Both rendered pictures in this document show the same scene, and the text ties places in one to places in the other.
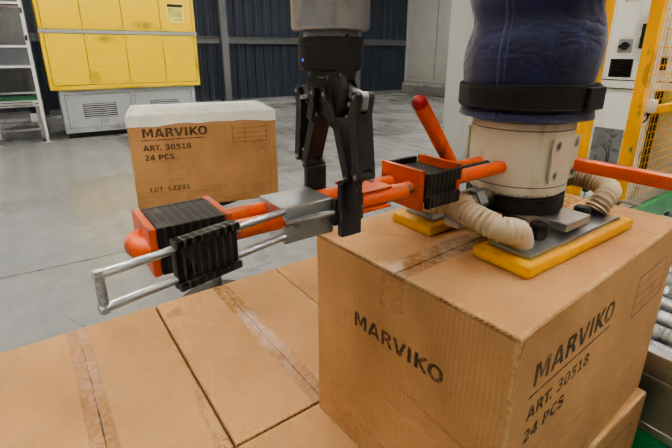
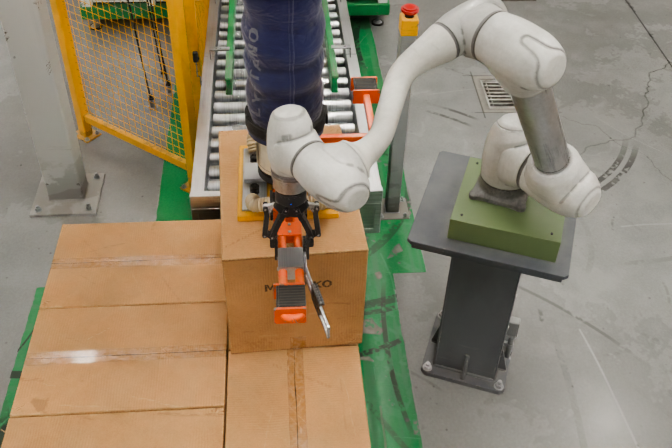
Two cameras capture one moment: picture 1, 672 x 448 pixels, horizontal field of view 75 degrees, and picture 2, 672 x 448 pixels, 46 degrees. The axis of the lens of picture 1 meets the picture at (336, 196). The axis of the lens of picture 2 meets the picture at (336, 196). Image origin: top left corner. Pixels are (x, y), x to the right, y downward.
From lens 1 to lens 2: 1.72 m
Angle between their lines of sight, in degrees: 56
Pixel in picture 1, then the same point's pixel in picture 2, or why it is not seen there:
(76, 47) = not seen: outside the picture
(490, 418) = (358, 283)
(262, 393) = (194, 378)
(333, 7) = not seen: hidden behind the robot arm
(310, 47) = (296, 199)
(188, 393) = (157, 418)
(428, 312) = (320, 261)
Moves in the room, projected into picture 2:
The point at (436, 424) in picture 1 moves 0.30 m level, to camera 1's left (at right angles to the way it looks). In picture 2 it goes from (330, 303) to (270, 375)
